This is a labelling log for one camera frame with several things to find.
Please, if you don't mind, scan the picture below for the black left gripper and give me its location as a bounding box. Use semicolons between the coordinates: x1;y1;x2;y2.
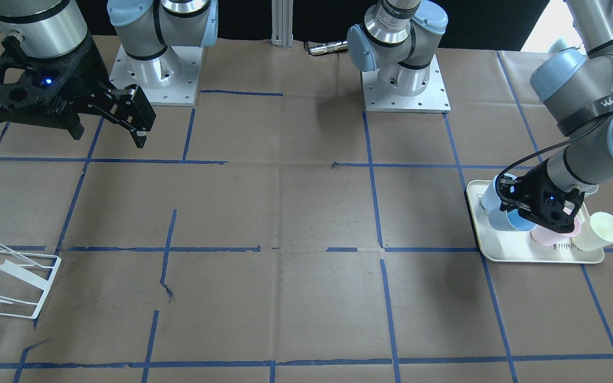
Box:
497;161;585;234

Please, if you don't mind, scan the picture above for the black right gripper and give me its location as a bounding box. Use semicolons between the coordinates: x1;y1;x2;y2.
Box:
0;34;156;148

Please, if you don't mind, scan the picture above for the white wire cup rack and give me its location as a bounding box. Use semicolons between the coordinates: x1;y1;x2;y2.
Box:
0;242;62;320

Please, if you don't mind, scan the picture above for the pink plastic cup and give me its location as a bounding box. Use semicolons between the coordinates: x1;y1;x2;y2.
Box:
530;216;581;246

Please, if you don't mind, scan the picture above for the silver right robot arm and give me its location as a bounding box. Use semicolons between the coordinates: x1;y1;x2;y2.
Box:
0;1;219;148

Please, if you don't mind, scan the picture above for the light blue ikea cup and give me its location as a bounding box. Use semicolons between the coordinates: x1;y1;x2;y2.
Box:
487;208;536;232

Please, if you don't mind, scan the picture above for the cream white plastic cup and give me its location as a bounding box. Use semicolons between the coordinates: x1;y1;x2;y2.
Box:
571;212;613;252

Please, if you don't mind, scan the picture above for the cream plastic tray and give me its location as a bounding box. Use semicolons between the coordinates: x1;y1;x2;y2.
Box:
466;180;605;264

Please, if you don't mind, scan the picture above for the aluminium frame post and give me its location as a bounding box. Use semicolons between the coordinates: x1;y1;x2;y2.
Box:
271;0;294;50

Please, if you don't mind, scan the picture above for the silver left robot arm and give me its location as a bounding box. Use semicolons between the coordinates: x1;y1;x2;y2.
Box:
347;1;613;234

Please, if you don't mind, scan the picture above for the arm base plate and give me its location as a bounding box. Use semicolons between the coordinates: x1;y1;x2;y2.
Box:
110;46;206;107
361;56;452;113

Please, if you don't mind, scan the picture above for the blue plastic cup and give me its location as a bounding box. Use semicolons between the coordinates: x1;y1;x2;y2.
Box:
480;173;516;215

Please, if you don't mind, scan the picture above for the grey plastic cup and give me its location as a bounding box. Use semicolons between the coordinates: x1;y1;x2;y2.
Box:
582;185;599;196

